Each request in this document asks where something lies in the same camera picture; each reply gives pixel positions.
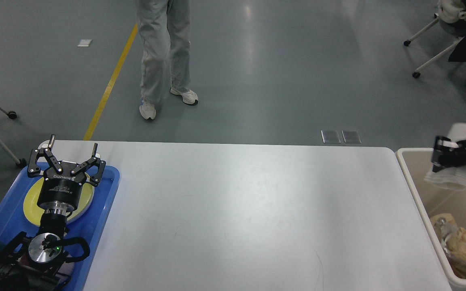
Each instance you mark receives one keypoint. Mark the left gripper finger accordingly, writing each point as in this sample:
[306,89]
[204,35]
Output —
[80,170]
[33,170]

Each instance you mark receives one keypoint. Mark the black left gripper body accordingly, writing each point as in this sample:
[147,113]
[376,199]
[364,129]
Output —
[66,189]

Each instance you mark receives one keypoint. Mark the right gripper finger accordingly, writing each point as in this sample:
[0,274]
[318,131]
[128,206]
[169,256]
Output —
[447,154]

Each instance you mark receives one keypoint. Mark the white paper cup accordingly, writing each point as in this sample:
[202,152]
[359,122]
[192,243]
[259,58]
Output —
[452,178]

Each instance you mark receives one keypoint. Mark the yellow plastic plate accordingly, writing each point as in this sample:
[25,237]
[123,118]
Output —
[33,212]

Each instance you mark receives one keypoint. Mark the large brown paper bag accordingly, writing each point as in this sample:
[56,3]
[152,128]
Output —
[457,265]

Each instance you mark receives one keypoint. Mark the aluminium foil tray sheet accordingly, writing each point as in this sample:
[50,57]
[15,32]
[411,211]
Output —
[444,230]

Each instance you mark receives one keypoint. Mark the brown paper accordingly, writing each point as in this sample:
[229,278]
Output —
[456,243]

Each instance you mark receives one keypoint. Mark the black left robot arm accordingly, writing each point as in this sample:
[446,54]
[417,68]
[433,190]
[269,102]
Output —
[49,244]

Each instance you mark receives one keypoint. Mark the pale green plate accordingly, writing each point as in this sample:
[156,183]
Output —
[77,216]

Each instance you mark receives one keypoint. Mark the blue plastic tray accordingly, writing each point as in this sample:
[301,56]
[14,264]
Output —
[90,225]

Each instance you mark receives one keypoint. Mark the beige plastic bin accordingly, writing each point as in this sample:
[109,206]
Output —
[432,200]

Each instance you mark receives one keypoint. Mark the floor socket plate right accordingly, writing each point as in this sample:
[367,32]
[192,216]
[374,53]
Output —
[351,137]

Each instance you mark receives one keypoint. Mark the floor socket plate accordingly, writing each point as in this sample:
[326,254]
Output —
[351,137]
[330,137]

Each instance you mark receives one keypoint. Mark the floor socket plate left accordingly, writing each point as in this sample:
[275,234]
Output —
[330,137]

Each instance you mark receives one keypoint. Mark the white office chair with jacket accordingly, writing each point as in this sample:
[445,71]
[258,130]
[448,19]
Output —
[448,25]

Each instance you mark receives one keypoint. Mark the standing person grey trousers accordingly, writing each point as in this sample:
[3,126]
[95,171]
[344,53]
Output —
[164,27]

